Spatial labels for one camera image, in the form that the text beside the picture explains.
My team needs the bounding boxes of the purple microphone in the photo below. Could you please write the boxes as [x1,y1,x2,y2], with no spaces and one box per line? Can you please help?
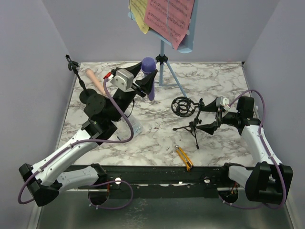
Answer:
[141,57,156,101]

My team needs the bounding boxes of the black tripod mic stand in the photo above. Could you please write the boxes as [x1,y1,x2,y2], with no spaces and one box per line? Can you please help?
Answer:
[171,96,205,149]

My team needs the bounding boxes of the beige microphone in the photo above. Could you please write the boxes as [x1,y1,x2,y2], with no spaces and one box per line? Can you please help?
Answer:
[85,68,107,96]

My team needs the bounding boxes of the black round-base mic stand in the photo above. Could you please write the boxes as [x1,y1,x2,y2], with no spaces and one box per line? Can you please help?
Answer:
[65,55,97,104]

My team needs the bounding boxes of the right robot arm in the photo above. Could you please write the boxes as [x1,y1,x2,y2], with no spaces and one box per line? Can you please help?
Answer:
[198,96,293,205]

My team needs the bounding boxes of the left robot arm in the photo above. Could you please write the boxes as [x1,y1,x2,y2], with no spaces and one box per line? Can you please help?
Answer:
[18,62,158,207]

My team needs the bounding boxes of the yellow utility knife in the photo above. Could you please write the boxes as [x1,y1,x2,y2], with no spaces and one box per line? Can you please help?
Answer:
[175,145,193,172]

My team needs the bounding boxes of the clear plastic screw box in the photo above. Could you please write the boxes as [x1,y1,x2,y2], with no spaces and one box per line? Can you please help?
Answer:
[115,109,143,140]

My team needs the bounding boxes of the pink sheet music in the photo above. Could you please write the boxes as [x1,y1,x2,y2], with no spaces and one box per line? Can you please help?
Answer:
[144,0,198,50]

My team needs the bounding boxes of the yellow sheet music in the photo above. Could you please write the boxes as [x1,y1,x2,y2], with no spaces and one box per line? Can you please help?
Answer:
[128,0,149,34]

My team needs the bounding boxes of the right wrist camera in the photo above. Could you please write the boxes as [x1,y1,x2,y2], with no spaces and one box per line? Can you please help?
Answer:
[216,96,231,111]

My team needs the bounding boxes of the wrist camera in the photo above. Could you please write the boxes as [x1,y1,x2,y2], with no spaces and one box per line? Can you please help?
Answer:
[216,96,231,111]
[104,69,134,92]

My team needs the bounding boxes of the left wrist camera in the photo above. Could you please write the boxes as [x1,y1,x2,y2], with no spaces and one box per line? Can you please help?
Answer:
[104,69,134,92]

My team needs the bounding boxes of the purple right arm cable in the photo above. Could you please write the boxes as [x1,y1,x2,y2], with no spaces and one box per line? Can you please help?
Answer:
[218,89,287,210]

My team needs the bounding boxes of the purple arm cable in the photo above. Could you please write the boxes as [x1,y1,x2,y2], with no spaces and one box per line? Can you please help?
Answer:
[17,78,134,211]
[218,89,287,210]

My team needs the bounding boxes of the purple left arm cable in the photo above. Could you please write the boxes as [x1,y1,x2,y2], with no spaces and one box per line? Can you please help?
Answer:
[17,78,134,211]

